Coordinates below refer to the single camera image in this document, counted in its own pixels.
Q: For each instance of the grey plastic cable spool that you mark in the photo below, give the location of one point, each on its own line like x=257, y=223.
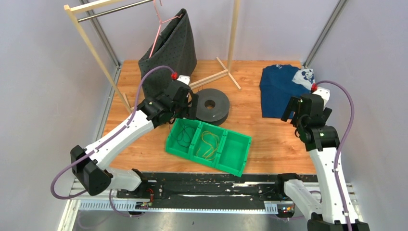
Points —
x=213, y=106

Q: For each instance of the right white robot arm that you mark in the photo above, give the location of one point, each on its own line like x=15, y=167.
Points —
x=335, y=211

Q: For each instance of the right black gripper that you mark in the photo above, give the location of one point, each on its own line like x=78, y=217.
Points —
x=293, y=105

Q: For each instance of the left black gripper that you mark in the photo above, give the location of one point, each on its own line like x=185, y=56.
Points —
x=189, y=110

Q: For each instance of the wooden clothes rack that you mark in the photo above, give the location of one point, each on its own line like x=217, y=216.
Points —
x=84, y=12

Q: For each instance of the dark grey dotted garment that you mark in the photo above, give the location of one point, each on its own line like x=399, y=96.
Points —
x=174, y=48

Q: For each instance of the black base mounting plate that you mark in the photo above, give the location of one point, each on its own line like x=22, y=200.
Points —
x=210, y=192

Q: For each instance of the pink wire hanger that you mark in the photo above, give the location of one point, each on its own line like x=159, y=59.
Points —
x=160, y=25

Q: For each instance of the aluminium frame rail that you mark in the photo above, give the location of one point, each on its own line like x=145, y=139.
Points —
x=107, y=201

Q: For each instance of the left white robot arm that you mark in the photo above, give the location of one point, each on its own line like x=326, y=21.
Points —
x=91, y=164

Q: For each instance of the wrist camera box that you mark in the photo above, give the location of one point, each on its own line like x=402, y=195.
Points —
x=184, y=79
x=324, y=94

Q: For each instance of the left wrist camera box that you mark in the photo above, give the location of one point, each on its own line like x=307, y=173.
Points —
x=184, y=79

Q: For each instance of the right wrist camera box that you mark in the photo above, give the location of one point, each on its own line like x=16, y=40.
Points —
x=324, y=94

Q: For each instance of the green three-compartment bin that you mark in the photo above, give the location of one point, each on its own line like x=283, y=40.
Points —
x=212, y=146

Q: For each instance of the blue printed t-shirt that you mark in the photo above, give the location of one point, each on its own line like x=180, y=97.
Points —
x=279, y=83

